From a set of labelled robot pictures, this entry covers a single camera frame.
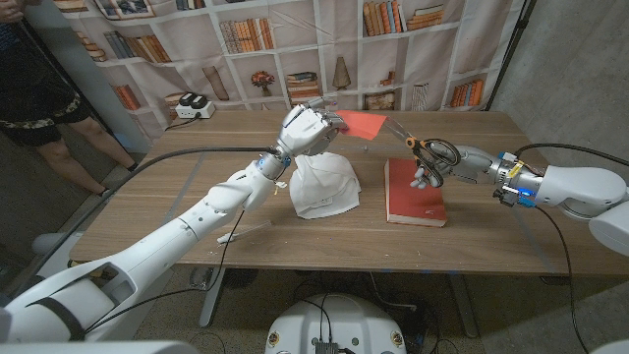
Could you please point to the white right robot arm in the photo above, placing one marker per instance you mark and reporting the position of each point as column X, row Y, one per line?
column 589, row 196

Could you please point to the white rounded base platform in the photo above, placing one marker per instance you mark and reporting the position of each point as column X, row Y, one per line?
column 49, row 243

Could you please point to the standing person in black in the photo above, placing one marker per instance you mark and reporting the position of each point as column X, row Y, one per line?
column 34, row 98

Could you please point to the white table leg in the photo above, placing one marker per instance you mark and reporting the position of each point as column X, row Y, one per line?
column 212, row 305

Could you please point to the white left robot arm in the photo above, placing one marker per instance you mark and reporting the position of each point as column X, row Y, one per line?
column 147, row 260

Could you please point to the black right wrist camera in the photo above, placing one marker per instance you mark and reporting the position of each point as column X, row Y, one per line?
column 508, row 196

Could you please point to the red origami paper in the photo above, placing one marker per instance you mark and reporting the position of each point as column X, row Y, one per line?
column 361, row 123

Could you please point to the red notebook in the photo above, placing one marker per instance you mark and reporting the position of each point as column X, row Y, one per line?
column 413, row 196

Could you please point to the white crumpled towel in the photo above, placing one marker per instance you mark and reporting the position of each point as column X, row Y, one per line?
column 324, row 189

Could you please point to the black orange scissors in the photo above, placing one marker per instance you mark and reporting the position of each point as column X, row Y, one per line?
column 432, row 152

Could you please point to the white striped pen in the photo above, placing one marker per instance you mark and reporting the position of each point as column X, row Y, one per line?
column 243, row 232

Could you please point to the white power strip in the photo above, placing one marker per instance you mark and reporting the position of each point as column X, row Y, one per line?
column 194, row 110

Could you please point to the printed bookshelf backdrop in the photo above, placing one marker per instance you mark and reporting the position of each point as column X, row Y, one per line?
column 319, row 29

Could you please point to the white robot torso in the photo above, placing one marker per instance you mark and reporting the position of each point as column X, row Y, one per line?
column 339, row 324

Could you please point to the black backdrop stand pole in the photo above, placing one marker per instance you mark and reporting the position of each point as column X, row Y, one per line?
column 511, row 49

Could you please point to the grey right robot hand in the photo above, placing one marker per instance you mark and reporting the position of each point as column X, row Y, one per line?
column 472, row 164

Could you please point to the dark table leg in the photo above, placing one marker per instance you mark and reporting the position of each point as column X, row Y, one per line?
column 462, row 305

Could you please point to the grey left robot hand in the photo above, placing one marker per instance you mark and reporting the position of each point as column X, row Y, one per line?
column 304, row 130

